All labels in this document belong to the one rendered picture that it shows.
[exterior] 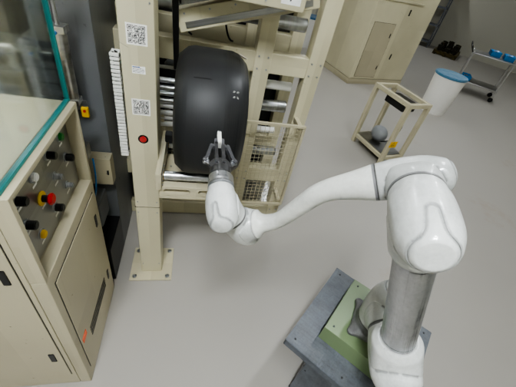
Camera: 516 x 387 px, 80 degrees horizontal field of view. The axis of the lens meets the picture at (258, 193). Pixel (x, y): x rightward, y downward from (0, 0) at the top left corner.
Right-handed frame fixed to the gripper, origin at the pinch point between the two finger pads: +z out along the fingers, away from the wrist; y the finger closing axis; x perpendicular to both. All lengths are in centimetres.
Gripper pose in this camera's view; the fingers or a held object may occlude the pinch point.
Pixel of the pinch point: (219, 139)
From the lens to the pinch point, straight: 122.5
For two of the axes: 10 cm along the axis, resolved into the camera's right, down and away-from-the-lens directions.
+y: -9.7, -0.5, -2.2
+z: -1.0, -7.6, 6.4
